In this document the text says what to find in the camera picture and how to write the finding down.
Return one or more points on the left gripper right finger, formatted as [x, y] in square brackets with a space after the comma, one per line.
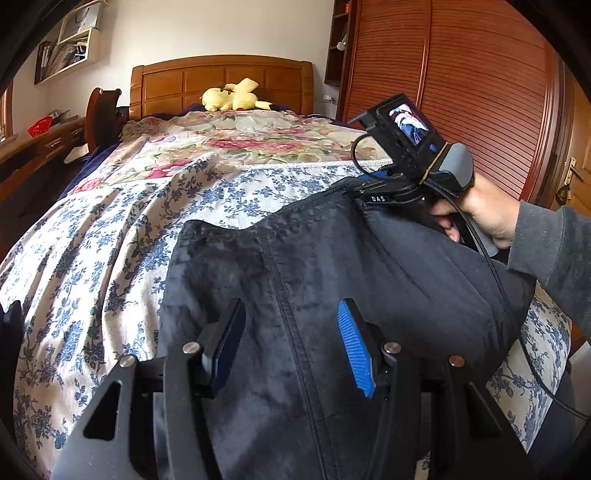
[429, 407]

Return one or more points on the red bowl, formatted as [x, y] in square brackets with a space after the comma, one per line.
[40, 127]

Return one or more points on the wooden chair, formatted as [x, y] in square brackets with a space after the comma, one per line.
[100, 118]

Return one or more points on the grey sleeved right forearm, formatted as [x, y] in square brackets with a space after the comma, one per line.
[554, 247]

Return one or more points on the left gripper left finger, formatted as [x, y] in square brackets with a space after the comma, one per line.
[113, 439]

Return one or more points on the white wall shelf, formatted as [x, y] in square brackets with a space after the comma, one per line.
[73, 44]

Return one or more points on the person's right hand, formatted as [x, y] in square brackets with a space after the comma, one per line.
[493, 210]

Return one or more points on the pink floral quilt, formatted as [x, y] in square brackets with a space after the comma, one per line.
[154, 148]

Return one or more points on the yellow plush toy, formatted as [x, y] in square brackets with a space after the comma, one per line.
[238, 96]

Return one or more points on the wooden louvered wardrobe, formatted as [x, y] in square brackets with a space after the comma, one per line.
[481, 73]

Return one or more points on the blue floral bedsheet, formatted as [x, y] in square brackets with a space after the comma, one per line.
[90, 276]

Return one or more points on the brass door handle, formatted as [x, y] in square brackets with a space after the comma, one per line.
[563, 194]

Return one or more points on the wooden desk cabinet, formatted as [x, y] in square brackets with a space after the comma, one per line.
[30, 173]

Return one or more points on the wooden door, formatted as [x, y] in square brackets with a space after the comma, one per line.
[575, 143]

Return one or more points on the wooden headboard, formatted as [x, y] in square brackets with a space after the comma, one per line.
[172, 86]

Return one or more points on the black jacket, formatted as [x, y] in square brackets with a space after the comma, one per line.
[291, 408]

